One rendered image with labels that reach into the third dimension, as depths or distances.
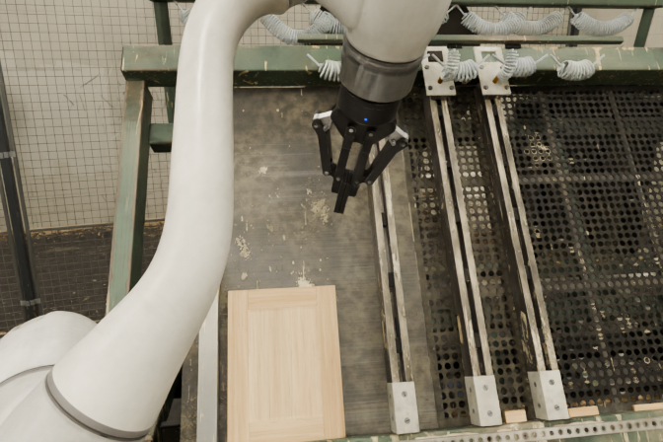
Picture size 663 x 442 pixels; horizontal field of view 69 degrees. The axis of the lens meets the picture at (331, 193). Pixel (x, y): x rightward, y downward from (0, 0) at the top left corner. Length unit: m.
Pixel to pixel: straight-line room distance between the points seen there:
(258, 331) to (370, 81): 1.02
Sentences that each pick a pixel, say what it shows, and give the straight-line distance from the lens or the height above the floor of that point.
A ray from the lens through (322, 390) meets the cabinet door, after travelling 1.43.
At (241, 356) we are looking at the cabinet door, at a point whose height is 1.08.
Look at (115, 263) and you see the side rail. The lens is 1.50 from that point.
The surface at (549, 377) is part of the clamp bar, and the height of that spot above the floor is 1.01.
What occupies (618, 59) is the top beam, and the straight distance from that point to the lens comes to 2.06.
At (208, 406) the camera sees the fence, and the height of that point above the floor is 0.99.
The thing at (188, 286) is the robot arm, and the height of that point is 1.68.
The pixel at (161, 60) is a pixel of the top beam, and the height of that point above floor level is 1.87.
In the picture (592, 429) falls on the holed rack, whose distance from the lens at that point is 1.64.
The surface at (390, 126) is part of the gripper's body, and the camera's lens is 0.61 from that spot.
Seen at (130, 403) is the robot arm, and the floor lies 1.60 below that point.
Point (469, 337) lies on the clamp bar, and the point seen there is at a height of 1.11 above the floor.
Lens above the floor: 1.86
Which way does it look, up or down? 15 degrees down
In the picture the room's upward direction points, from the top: straight up
